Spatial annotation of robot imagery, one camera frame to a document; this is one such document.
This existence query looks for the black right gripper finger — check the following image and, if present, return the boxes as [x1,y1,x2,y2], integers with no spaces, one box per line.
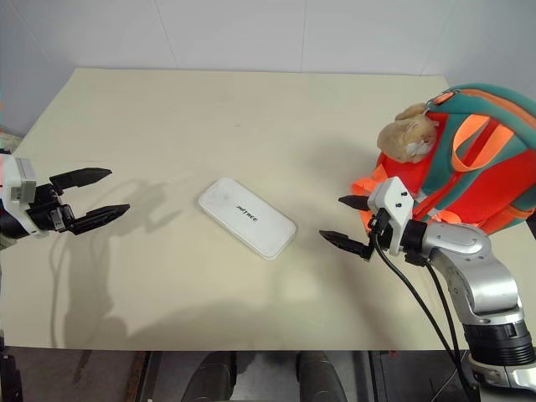
[338,193,373,211]
[318,229,376,264]

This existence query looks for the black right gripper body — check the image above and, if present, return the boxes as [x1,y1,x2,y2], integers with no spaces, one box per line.
[367,207,394,253]

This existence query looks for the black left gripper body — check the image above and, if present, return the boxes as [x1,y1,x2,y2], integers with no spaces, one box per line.
[26,183,77,235]

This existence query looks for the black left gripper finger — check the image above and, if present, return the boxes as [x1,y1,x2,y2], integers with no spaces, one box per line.
[49,167,113,196]
[68,204,131,236]

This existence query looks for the white rectangular case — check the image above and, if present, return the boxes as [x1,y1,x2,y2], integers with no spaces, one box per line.
[197,177,298,261]

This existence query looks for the orange and teal backpack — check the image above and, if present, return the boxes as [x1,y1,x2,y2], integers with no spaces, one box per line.
[350,83,536,236]

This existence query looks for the beige plush hamster toy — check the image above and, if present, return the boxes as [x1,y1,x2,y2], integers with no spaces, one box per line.
[377,103,440,164]

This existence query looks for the dark rounded shape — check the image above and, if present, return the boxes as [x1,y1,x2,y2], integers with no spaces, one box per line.
[296,350,343,402]
[183,350,239,402]

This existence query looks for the black object under table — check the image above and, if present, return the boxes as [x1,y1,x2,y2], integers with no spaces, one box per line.
[0,353,23,402]

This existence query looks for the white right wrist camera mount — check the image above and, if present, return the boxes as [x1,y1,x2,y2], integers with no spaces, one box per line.
[367,176,416,257]

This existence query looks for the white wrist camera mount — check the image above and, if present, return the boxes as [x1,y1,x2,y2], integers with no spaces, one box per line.
[367,176,416,257]
[0,153,39,238]

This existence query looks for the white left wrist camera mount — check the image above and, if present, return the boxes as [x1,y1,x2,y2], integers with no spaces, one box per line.
[0,153,39,238]

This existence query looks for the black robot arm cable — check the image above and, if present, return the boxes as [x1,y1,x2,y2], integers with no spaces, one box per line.
[421,258,468,380]
[372,213,475,402]

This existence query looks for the dark metal table frame bar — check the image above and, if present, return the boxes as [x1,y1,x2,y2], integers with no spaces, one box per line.
[132,350,163,402]

